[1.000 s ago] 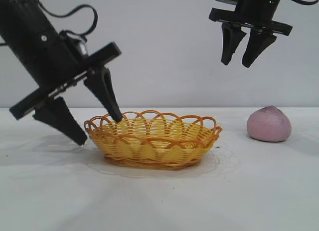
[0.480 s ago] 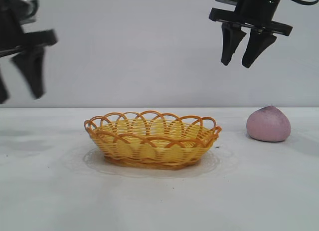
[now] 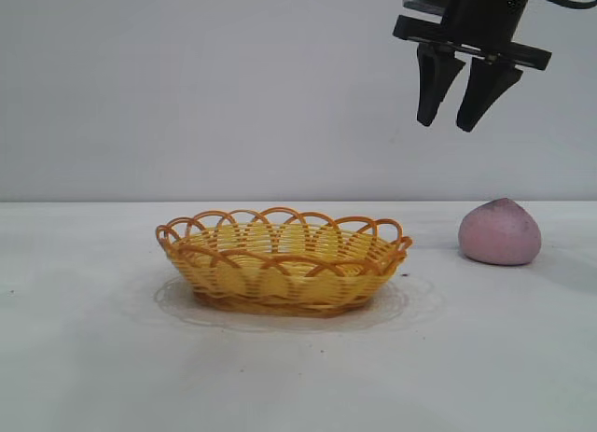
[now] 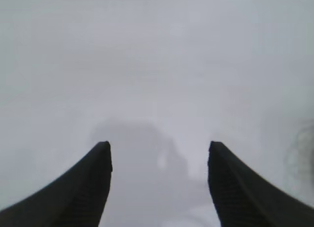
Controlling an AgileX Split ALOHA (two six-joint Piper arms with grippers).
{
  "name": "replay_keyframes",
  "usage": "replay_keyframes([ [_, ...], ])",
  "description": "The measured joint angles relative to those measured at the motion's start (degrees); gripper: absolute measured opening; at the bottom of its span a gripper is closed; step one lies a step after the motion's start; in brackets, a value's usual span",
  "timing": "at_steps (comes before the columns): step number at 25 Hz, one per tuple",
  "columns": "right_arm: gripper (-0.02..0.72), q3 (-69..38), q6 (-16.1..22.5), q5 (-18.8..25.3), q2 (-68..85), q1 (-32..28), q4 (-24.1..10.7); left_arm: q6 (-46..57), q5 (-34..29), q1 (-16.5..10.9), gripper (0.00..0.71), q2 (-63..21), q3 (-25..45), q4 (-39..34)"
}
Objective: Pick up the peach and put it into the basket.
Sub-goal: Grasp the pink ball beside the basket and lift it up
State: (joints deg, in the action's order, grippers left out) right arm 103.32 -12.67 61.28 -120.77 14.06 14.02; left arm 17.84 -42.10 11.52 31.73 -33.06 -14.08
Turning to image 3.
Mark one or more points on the yellow orange woven basket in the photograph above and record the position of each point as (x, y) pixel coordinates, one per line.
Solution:
(280, 282)

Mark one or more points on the clear plastic doily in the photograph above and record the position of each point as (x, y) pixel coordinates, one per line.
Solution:
(410, 301)

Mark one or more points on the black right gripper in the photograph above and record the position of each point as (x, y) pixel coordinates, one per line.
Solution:
(490, 12)

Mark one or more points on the pink peach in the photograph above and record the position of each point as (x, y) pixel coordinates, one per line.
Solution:
(499, 233)

